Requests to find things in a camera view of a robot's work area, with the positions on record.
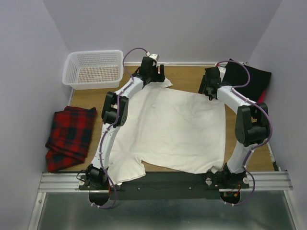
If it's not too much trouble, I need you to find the white t shirt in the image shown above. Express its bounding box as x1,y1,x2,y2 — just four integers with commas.
108,83,226,184

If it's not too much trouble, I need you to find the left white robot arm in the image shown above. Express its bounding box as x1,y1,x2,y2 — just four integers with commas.
84,54,165,190

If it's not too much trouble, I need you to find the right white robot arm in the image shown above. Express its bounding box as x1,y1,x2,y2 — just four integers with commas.
199,67,271,189

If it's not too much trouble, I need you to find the black folded shirt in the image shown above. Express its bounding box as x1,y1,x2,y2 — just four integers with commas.
220,58,272,103

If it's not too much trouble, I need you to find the white perforated plastic basket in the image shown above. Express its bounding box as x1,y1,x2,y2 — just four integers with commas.
62,50,123,90

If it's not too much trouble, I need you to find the red plaid folded shirt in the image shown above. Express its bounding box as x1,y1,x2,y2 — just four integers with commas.
45,106,97,173

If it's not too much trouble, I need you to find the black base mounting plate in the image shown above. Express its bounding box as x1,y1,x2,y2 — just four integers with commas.
77,169,249,203

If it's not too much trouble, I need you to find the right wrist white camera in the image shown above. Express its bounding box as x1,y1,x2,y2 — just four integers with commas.
214,63,226,80

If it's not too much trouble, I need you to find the wrist white camera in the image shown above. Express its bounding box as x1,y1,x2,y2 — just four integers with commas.
214,63,226,80
148,54,160,66

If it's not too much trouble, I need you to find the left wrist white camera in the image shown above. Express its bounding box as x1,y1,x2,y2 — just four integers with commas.
148,54,160,66

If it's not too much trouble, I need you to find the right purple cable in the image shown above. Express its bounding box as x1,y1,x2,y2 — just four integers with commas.
214,59,274,208

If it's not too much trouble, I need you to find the purple cable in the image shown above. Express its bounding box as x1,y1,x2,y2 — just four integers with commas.
90,47,151,210
214,59,274,208

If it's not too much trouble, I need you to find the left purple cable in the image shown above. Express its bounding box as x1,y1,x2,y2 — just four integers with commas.
90,47,151,210

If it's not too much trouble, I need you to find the aluminium frame rail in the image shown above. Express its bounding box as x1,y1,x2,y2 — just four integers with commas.
38,171,293,193

